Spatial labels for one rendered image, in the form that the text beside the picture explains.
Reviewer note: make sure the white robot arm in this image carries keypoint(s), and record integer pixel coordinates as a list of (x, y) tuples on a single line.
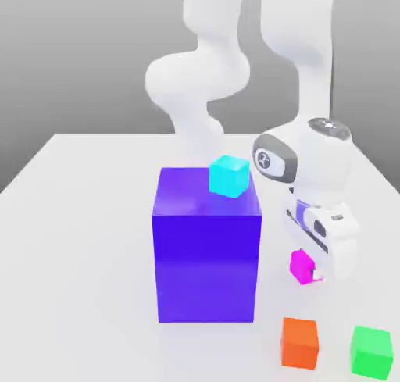
[(200, 75)]

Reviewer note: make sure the small cyan cube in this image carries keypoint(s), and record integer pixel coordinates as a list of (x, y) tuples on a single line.
[(227, 177)]

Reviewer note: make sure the small green cube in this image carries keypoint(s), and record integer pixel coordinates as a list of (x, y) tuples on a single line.
[(371, 354)]

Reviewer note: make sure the small orange cube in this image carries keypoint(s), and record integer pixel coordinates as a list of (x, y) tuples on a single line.
[(299, 344)]

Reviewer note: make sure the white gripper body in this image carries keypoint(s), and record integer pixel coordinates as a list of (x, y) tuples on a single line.
[(341, 257)]

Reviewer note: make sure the small magenta cube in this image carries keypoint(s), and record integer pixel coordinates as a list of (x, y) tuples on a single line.
[(300, 267)]

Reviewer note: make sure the large purple box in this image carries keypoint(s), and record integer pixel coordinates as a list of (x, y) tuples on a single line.
[(206, 263)]

